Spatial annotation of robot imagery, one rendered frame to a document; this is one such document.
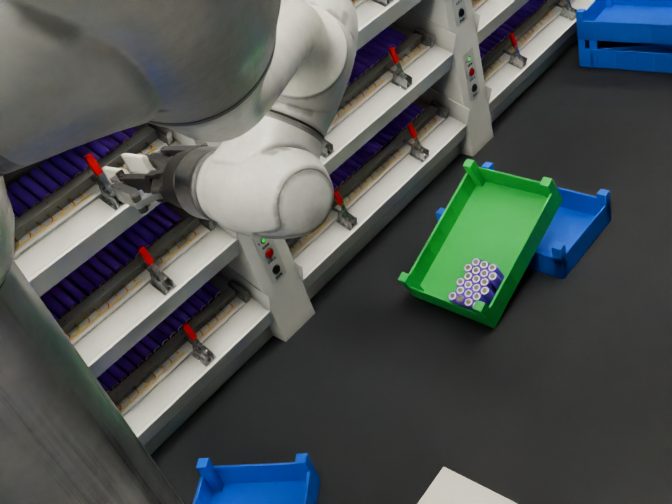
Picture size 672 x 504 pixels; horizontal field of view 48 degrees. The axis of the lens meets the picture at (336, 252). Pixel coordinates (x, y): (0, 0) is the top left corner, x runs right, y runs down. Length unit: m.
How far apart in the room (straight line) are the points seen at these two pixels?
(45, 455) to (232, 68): 0.21
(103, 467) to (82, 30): 0.25
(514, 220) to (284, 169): 0.88
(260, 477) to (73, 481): 0.97
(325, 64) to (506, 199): 0.88
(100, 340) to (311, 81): 0.69
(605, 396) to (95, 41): 1.19
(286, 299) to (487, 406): 0.46
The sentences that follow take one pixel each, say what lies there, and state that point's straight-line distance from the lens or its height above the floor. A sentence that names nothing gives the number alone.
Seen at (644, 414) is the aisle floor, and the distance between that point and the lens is 1.35.
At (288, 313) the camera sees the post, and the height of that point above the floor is 0.06.
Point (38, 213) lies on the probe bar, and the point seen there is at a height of 0.53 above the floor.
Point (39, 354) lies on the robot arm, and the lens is 0.39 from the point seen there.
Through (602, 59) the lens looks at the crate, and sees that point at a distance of 2.21.
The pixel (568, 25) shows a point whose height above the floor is 0.10.
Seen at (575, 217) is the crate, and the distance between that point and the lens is 1.70.
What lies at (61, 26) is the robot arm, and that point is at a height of 1.01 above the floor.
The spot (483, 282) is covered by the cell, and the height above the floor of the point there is 0.09.
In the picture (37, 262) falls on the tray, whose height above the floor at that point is 0.49.
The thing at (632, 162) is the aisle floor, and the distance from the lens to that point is 1.85.
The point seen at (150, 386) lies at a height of 0.12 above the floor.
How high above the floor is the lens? 1.08
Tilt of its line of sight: 38 degrees down
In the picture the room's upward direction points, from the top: 20 degrees counter-clockwise
